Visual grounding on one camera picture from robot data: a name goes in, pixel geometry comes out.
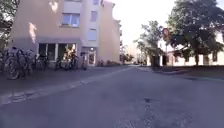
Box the grey asphalt road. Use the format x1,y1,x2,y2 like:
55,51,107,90
0,65,224,128

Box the large dark tree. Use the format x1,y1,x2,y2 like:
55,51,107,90
166,0,224,67

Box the white low building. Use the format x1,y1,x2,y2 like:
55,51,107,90
146,29,224,67

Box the raised kerb island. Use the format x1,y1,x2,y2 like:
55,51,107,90
137,65,224,82

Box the beige multi-storey building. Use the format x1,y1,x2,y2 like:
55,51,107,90
8,0,122,67

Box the row of parked bicycles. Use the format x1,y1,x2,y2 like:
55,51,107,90
0,46,88,81

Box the round red road sign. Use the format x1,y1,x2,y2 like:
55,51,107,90
162,27,171,68

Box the grey pavement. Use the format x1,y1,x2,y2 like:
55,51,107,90
0,65,129,97

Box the small green tree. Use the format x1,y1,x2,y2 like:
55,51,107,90
134,20,165,69

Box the pale stone kerb strip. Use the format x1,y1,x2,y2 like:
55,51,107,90
0,66,133,107

